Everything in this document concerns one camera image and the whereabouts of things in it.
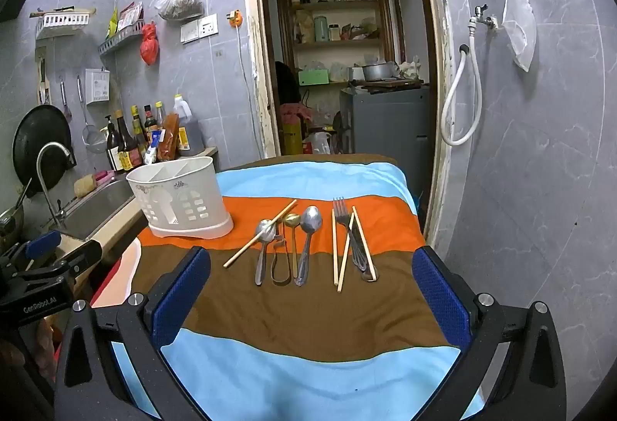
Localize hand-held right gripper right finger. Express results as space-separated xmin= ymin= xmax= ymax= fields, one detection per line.
xmin=412 ymin=245 xmax=567 ymax=421

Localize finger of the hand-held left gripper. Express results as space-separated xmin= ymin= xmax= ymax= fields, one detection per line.
xmin=48 ymin=238 xmax=103 ymax=279
xmin=24 ymin=229 xmax=62 ymax=260

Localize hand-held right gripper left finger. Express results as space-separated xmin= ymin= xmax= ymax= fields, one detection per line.
xmin=54 ymin=245 xmax=213 ymax=421

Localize small steel spoon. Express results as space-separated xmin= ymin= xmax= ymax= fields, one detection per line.
xmin=254 ymin=218 xmax=278 ymax=286

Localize white plastic utensil holder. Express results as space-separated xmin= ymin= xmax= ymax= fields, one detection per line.
xmin=126 ymin=156 xmax=234 ymax=239

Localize steel tongs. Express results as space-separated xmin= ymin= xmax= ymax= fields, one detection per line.
xmin=271 ymin=234 xmax=293 ymax=287

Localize gold spoon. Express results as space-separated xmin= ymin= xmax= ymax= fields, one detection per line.
xmin=283 ymin=213 xmax=302 ymax=281

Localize large steel spoon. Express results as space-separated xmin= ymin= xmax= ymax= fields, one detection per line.
xmin=294 ymin=205 xmax=324 ymax=287

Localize chrome faucet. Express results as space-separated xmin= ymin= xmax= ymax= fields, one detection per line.
xmin=36 ymin=142 xmax=77 ymax=229

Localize steel sink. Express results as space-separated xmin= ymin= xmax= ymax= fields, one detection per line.
xmin=48 ymin=177 xmax=138 ymax=242

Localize tan loofah sponge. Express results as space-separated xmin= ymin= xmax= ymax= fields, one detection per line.
xmin=74 ymin=175 xmax=98 ymax=197

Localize black wok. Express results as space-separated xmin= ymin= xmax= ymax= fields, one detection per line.
xmin=12 ymin=105 xmax=74 ymax=198

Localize striped blanket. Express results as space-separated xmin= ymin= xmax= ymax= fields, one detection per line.
xmin=91 ymin=154 xmax=485 ymax=421

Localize brown pump bottle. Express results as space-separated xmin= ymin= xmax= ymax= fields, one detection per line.
xmin=106 ymin=115 xmax=125 ymax=173

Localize dark soy sauce bottle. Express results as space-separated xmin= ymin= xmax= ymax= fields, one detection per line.
xmin=115 ymin=110 xmax=140 ymax=171

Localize metal strainer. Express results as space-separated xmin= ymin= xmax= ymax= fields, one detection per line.
xmin=76 ymin=74 xmax=106 ymax=147

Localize blue white packet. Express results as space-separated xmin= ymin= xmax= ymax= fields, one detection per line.
xmin=143 ymin=132 xmax=162 ymax=164

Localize yellow capped sauce bottle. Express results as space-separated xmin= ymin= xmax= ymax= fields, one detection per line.
xmin=130 ymin=105 xmax=150 ymax=161

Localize red spice packet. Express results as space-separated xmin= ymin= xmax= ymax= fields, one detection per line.
xmin=157 ymin=113 xmax=180 ymax=161

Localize red capped sauce bottle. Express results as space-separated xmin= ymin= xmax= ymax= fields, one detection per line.
xmin=143 ymin=105 xmax=160 ymax=147

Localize large oil jug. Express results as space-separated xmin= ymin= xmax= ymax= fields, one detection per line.
xmin=172 ymin=94 xmax=206 ymax=156

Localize wooden spatula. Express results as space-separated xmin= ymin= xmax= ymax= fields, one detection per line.
xmin=36 ymin=47 xmax=52 ymax=106

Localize yellow container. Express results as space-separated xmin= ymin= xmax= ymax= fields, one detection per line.
xmin=282 ymin=122 xmax=304 ymax=156

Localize grey fridge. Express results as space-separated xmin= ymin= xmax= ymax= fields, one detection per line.
xmin=339 ymin=83 xmax=431 ymax=156

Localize clear plastic jug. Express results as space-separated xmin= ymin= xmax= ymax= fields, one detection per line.
xmin=303 ymin=130 xmax=333 ymax=155

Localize pink cloth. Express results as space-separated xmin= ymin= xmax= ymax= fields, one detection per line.
xmin=280 ymin=103 xmax=314 ymax=125

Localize red plastic bag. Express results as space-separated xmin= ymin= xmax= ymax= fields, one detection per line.
xmin=140 ymin=22 xmax=160 ymax=66

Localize black bag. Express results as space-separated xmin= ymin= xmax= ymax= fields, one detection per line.
xmin=275 ymin=61 xmax=300 ymax=106

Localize kitchen knife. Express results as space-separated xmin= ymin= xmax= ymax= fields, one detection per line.
xmin=30 ymin=5 xmax=97 ymax=19

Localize aluminium pot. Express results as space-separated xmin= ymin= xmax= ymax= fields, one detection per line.
xmin=361 ymin=61 xmax=398 ymax=81

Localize red white packets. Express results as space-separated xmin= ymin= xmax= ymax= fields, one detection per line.
xmin=118 ymin=1 xmax=144 ymax=31

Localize green box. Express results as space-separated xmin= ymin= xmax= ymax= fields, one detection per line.
xmin=298 ymin=69 xmax=329 ymax=86

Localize white mesh bag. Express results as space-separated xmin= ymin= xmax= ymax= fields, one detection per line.
xmin=501 ymin=0 xmax=537 ymax=72

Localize wooden shelf cabinet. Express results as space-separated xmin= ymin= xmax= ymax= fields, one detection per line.
xmin=274 ymin=0 xmax=398 ymax=89

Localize white wall box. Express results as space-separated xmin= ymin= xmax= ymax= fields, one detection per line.
xmin=85 ymin=68 xmax=111 ymax=103

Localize white hose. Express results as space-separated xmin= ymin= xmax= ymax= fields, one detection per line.
xmin=441 ymin=23 xmax=483 ymax=147

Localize metal wall shelf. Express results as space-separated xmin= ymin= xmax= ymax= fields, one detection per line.
xmin=98 ymin=20 xmax=145 ymax=56

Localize white wall basket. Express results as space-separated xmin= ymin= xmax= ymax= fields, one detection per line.
xmin=35 ymin=11 xmax=92 ymax=40

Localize white power cable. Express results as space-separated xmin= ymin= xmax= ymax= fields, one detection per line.
xmin=236 ymin=26 xmax=263 ymax=156

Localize door frame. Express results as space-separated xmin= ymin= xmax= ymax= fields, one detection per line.
xmin=241 ymin=0 xmax=456 ymax=248

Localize metal wall tap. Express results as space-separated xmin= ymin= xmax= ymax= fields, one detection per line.
xmin=472 ymin=5 xmax=499 ymax=31

